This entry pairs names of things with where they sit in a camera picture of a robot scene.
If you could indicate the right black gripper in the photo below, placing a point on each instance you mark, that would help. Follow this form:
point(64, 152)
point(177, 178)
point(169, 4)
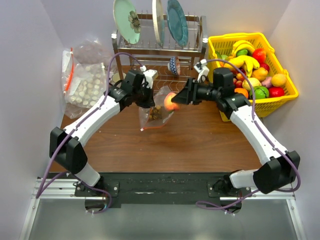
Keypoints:
point(189, 94)

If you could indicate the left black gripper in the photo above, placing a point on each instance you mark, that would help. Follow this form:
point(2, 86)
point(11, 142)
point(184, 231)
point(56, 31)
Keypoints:
point(150, 102)

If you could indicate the pink yellow peach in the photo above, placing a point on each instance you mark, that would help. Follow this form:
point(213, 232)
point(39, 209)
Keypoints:
point(169, 105)

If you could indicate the brown longan bunch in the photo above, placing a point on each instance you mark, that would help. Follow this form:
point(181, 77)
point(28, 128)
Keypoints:
point(155, 113)

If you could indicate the clear orange-zipper zip bag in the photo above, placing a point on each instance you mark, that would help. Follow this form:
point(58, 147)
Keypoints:
point(158, 98)

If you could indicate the orange fruit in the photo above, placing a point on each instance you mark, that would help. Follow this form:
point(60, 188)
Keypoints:
point(242, 91)

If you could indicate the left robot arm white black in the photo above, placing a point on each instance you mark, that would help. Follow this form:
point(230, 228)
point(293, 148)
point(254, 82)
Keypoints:
point(67, 144)

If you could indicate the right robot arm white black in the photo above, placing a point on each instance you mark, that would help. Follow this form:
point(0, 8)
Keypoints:
point(279, 167)

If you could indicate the zip bag with white pieces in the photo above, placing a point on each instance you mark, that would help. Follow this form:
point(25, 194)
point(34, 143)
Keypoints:
point(83, 83)

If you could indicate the blue patterned bowl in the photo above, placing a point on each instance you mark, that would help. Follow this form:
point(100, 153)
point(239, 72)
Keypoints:
point(174, 66)

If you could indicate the cream enamel mug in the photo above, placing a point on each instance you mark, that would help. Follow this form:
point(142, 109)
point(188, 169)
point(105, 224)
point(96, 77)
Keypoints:
point(115, 78)

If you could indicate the metal dish rack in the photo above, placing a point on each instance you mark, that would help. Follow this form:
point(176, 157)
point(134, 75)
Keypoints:
point(156, 57)

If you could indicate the yellow banana bunch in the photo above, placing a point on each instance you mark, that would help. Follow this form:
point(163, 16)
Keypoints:
point(247, 62)

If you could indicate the yellow pear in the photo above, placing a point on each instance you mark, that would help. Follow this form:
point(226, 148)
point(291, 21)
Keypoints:
point(251, 82)

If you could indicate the green lime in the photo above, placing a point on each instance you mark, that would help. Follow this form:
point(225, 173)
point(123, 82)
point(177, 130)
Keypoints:
point(242, 52)

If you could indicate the teal blue plate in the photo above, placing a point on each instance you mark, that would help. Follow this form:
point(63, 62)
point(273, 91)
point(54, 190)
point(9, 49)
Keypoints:
point(177, 23)

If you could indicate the yellow plastic basket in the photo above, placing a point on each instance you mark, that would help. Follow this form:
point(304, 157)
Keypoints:
point(219, 52)

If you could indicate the mint green floral plate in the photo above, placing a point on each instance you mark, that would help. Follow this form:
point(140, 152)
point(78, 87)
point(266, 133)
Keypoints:
point(127, 21)

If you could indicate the yellow mango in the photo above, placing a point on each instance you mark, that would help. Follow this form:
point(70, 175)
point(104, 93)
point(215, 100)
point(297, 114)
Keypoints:
point(260, 74)

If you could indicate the cream white plate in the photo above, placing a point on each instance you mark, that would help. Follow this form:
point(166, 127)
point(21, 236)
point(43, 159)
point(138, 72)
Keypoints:
point(158, 22)

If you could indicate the purple sweet potato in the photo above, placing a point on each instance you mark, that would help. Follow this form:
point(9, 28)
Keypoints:
point(267, 82)

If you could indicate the red tomato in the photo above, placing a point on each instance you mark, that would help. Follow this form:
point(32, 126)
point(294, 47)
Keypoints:
point(260, 55)

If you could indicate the red small apple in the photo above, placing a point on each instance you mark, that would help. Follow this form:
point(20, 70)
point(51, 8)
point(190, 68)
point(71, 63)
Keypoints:
point(264, 67)

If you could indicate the yellow lemon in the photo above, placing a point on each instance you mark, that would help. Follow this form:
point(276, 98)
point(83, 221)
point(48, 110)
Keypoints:
point(279, 80)

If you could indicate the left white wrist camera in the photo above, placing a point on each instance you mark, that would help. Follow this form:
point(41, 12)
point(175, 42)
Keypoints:
point(150, 75)

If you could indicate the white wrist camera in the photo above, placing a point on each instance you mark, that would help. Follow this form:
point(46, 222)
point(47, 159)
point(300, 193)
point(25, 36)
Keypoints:
point(150, 75)
point(201, 68)

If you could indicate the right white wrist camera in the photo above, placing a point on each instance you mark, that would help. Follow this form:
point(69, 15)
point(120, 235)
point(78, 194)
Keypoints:
point(201, 68)

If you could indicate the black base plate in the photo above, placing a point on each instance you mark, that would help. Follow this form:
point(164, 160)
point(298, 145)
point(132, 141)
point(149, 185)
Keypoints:
point(169, 188)

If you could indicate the aluminium frame rail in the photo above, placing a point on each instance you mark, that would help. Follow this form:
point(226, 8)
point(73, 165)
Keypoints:
point(61, 188)

